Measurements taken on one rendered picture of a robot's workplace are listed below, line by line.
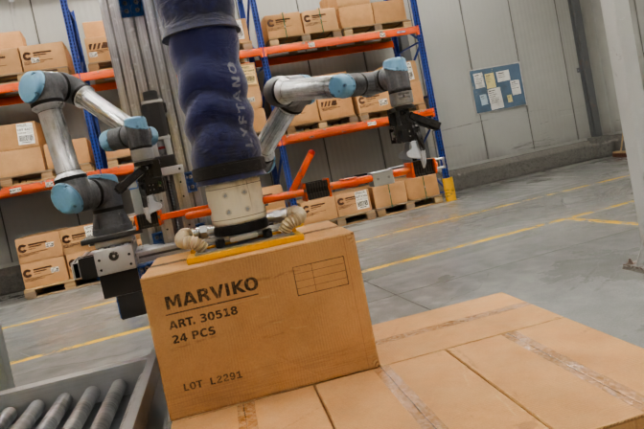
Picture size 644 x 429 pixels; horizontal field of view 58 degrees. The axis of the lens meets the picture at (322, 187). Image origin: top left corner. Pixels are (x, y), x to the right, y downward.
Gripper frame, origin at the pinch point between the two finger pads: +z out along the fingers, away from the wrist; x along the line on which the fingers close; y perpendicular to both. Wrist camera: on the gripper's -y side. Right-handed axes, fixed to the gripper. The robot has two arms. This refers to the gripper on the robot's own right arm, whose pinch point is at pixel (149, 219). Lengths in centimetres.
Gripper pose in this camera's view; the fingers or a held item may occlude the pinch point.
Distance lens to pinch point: 209.3
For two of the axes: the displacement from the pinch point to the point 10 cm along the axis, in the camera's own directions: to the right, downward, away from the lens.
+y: 9.7, -2.0, 1.6
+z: 1.9, 9.8, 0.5
